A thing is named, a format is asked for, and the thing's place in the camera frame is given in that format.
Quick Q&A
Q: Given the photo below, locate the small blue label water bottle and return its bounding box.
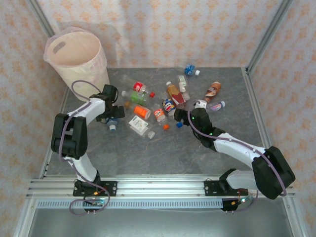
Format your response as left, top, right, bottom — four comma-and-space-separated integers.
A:
106, 118, 119, 132

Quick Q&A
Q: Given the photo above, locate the blue pepsi bottle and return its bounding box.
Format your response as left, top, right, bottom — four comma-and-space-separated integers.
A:
161, 98, 176, 116

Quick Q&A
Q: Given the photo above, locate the red label tea bottle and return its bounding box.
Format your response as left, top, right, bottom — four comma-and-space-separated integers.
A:
165, 81, 186, 107

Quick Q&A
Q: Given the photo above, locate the small orange label bottle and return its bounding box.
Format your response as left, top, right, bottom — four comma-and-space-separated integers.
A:
152, 103, 168, 123

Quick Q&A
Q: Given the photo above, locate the purple label clear bottle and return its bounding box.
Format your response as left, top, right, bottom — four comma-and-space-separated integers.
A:
206, 100, 226, 112

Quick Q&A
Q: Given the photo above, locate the green label clear bottle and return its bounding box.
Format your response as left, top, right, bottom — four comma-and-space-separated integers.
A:
121, 90, 150, 106

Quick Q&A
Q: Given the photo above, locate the square white green label bottle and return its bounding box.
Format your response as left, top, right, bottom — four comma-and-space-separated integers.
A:
128, 115, 156, 139

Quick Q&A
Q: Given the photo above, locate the slim white green label bottle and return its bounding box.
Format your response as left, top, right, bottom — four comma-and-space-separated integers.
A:
177, 75, 191, 101

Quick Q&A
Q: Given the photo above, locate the brown coffee bottle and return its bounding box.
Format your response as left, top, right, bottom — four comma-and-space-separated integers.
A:
204, 81, 222, 103

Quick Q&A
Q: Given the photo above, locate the red cola bottle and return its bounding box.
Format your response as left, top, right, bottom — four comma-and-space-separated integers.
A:
133, 81, 156, 98

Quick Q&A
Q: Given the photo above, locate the beige plastic bin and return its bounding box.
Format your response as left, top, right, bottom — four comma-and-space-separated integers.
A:
43, 26, 111, 102

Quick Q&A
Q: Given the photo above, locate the pink translucent bin liner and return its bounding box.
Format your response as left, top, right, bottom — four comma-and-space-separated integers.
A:
43, 26, 108, 84

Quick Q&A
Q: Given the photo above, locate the blue label bottle, white cap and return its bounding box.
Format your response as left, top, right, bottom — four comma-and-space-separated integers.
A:
176, 63, 201, 77

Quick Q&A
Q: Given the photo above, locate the small green circuit board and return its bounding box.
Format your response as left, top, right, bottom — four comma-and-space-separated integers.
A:
83, 197, 104, 207

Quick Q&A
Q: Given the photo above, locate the grey metal sheet panel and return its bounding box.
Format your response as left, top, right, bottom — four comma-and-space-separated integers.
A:
26, 208, 296, 237

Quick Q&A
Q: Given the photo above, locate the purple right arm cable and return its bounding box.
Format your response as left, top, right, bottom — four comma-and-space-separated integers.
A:
187, 100, 288, 213

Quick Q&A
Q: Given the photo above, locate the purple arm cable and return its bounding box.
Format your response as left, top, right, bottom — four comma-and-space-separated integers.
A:
187, 100, 288, 213
59, 79, 111, 216

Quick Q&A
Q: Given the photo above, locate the aluminium table side rail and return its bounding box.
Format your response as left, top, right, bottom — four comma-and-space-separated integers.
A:
39, 87, 70, 179
243, 67, 275, 151

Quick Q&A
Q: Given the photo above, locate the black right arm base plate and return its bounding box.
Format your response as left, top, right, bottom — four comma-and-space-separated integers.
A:
204, 180, 247, 198

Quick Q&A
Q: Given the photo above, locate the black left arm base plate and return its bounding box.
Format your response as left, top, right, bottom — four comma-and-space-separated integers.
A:
73, 181, 118, 198

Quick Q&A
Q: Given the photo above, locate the aluminium mounting rail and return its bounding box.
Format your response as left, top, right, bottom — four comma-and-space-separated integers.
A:
26, 174, 296, 199

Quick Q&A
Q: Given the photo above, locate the slotted grey cable duct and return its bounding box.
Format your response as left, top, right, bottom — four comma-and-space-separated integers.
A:
36, 199, 224, 210

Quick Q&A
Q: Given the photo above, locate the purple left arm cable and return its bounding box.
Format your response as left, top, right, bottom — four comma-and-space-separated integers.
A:
59, 79, 111, 216

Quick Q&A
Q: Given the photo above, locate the aluminium frame post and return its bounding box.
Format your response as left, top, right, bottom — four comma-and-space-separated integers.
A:
26, 0, 55, 38
246, 0, 295, 74

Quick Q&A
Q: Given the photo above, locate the aluminium frame leg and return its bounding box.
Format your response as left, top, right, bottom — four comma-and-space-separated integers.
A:
13, 198, 38, 237
282, 196, 304, 237

